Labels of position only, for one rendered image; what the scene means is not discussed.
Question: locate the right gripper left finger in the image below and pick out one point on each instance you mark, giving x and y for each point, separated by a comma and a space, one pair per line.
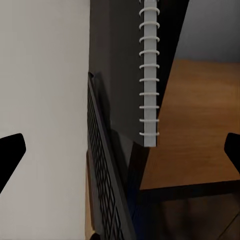
12, 149

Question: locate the keyboard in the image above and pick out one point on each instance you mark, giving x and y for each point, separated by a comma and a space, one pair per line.
116, 220

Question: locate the notebook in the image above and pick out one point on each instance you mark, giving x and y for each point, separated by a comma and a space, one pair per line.
133, 66

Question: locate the desk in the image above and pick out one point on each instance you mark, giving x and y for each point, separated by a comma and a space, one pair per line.
130, 157

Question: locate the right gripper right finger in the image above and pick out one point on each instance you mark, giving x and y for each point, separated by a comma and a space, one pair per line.
232, 149

